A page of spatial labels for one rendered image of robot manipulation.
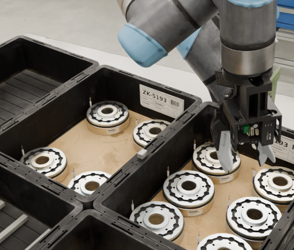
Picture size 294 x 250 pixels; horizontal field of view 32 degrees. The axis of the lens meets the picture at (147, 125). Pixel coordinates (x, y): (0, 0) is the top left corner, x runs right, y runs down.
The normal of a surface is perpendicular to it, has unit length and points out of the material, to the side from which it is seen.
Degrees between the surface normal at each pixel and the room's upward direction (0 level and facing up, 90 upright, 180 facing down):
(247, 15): 92
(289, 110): 0
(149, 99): 90
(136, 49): 76
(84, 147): 0
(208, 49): 68
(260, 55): 89
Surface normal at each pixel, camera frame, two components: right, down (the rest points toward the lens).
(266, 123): 0.16, 0.58
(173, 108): -0.58, 0.50
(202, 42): -0.11, 0.15
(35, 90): -0.03, -0.80
